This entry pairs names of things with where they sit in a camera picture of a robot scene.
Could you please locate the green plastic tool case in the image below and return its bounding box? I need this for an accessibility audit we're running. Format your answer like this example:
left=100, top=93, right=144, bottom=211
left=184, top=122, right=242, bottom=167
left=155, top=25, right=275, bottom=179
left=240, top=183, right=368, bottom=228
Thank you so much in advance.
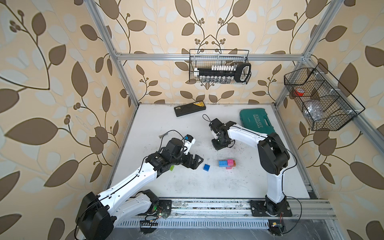
left=240, top=108, right=276, bottom=135

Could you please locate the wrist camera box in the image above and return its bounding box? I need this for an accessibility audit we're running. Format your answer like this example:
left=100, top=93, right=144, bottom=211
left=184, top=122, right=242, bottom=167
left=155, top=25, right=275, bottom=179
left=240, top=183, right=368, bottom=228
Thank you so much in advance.
left=165, top=135, right=196, bottom=155
left=209, top=118, right=224, bottom=135

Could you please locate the black yellow tool case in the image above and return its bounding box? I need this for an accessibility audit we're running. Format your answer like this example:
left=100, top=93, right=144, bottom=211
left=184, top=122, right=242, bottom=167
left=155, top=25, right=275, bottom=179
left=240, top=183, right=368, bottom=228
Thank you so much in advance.
left=174, top=101, right=206, bottom=117

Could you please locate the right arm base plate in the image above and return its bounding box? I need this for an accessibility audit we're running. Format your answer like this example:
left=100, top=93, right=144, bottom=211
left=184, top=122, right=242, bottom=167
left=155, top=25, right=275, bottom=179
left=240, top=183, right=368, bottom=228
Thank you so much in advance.
left=250, top=198, right=293, bottom=217

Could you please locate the black socket tool set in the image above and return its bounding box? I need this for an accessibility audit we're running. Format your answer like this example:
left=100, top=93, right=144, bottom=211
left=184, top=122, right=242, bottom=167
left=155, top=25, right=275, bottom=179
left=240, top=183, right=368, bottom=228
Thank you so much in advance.
left=192, top=63, right=252, bottom=84

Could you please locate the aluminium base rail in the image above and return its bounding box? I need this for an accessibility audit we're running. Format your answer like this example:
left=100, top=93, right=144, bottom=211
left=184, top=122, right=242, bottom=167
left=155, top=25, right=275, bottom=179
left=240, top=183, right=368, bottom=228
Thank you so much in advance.
left=160, top=198, right=337, bottom=220

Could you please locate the black wire basket centre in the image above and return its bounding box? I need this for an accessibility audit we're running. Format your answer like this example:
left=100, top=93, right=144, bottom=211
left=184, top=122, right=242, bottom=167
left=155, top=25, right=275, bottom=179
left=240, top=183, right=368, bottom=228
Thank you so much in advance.
left=189, top=49, right=252, bottom=85

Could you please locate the clear plastic bag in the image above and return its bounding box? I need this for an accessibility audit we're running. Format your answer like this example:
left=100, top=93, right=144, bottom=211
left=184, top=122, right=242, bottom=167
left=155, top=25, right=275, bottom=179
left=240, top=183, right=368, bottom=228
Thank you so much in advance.
left=304, top=100, right=324, bottom=121

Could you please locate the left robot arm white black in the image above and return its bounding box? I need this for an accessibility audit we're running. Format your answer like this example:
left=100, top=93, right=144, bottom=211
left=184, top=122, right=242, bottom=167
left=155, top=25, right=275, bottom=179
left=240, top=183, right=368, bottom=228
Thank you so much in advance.
left=75, top=152, right=204, bottom=240

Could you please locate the black wire basket right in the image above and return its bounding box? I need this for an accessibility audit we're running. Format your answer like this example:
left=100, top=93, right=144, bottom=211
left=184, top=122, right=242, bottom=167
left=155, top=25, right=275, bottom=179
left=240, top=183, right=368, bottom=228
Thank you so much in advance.
left=284, top=63, right=366, bottom=131

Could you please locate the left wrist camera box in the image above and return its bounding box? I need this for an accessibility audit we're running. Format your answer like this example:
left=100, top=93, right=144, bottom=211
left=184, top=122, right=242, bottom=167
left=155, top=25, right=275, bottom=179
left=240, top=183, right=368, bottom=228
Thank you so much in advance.
left=165, top=135, right=196, bottom=155

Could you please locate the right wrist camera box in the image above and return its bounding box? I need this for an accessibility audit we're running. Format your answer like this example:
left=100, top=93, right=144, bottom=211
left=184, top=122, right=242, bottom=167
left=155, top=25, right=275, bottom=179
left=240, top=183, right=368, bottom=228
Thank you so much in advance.
left=209, top=118, right=224, bottom=135

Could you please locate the red tape roll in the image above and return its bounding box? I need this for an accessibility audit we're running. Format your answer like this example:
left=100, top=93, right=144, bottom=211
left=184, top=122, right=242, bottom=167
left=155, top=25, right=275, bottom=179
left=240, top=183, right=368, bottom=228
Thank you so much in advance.
left=294, top=88, right=306, bottom=97

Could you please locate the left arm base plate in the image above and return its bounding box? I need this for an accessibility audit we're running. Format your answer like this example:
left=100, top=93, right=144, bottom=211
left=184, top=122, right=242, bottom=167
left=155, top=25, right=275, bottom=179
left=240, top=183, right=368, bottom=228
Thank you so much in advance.
left=147, top=199, right=172, bottom=219

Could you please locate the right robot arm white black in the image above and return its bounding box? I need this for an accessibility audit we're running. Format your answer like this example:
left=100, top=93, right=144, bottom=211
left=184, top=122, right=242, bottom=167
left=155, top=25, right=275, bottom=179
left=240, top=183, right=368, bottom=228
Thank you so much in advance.
left=209, top=119, right=290, bottom=216

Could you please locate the black wire basket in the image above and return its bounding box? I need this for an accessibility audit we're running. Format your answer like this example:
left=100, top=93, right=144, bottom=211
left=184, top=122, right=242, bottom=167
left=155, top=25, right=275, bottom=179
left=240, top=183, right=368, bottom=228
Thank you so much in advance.
left=189, top=49, right=252, bottom=85
left=284, top=63, right=366, bottom=131

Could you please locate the dark blue lego brick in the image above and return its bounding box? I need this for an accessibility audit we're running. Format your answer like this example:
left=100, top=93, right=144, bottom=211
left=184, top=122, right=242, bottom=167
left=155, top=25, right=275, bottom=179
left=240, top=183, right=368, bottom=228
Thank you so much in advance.
left=203, top=164, right=210, bottom=172

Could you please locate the light blue long lego brick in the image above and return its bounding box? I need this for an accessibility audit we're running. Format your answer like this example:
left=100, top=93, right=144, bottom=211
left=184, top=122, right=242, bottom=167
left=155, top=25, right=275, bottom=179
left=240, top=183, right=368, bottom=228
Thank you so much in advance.
left=219, top=160, right=229, bottom=168

